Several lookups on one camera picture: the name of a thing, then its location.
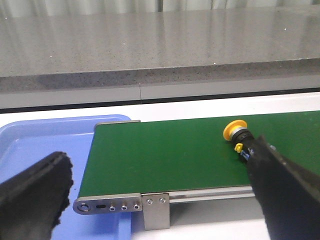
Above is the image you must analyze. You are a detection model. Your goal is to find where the yellow push button switch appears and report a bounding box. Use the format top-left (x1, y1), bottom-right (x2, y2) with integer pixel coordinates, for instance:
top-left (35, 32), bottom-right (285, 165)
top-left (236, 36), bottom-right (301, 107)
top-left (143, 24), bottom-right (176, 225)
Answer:
top-left (223, 119), bottom-right (255, 163)

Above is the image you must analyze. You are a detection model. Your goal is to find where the green conveyor belt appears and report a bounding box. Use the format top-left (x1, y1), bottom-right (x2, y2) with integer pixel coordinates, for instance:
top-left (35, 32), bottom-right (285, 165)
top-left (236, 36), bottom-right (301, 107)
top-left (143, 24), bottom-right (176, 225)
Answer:
top-left (78, 111), bottom-right (320, 197)

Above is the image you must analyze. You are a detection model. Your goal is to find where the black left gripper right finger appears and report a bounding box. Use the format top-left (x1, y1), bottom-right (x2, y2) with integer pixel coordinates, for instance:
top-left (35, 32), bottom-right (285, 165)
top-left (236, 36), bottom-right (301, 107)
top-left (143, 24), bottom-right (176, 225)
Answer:
top-left (246, 136), bottom-right (320, 240)

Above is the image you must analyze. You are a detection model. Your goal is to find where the aluminium conveyor frame rail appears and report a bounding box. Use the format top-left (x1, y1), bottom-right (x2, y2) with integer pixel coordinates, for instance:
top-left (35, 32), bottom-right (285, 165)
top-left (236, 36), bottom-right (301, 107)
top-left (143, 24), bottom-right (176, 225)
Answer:
top-left (72, 186), bottom-right (255, 231)

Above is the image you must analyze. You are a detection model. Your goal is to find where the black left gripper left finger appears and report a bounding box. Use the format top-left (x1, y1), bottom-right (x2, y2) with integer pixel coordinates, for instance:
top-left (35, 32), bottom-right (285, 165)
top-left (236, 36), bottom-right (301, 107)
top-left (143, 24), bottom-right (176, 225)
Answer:
top-left (0, 151), bottom-right (74, 240)

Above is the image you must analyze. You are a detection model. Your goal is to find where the blue plastic tray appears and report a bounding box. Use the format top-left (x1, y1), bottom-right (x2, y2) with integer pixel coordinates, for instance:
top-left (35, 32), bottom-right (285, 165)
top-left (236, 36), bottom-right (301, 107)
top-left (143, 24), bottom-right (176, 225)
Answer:
top-left (0, 114), bottom-right (131, 240)

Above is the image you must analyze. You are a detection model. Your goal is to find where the grey stone counter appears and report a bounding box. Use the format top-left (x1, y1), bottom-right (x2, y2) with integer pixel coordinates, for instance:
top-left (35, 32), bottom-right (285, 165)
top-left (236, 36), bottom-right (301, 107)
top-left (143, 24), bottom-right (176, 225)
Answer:
top-left (0, 5), bottom-right (320, 113)

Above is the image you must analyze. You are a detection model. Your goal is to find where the white curtain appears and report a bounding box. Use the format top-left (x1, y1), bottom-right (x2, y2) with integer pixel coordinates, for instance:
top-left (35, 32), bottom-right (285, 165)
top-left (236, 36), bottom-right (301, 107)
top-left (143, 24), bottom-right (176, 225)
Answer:
top-left (0, 0), bottom-right (320, 19)

